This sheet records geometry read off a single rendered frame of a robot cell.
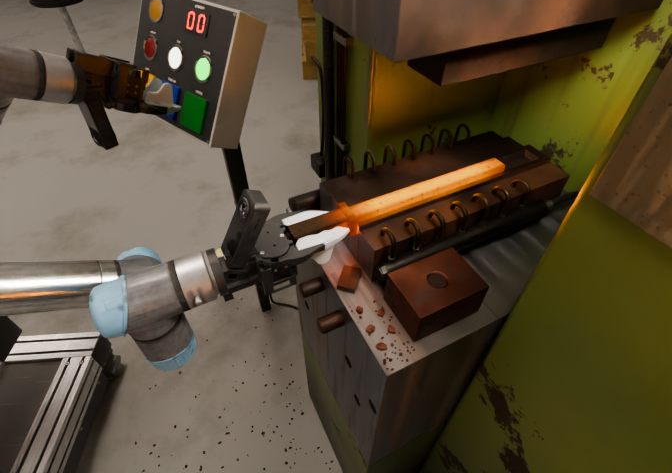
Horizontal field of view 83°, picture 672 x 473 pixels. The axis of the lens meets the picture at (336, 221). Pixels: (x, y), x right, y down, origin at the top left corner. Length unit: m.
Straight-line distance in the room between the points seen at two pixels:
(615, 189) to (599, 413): 0.29
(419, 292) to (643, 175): 0.29
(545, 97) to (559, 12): 0.37
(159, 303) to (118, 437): 1.13
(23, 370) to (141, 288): 1.14
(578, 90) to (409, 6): 0.52
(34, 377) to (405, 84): 1.43
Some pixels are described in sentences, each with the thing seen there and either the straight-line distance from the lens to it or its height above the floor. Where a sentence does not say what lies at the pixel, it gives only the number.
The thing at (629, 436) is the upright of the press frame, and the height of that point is 0.95.
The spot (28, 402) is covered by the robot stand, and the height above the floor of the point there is 0.21.
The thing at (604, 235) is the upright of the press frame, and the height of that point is 1.14.
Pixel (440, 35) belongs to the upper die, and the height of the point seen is 1.29.
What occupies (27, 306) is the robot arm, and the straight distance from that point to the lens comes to 0.70.
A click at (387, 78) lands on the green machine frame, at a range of 0.75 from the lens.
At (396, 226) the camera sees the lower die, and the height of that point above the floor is 0.99.
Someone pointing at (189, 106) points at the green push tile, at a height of 1.02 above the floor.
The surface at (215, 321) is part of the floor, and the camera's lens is 1.74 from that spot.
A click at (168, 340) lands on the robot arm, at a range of 0.62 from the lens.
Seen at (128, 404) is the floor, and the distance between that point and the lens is 1.69.
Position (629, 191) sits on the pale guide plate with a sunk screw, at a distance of 0.42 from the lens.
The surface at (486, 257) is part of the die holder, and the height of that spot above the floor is 0.91.
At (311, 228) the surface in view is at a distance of 0.58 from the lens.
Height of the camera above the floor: 1.42
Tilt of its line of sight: 44 degrees down
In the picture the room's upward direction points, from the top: straight up
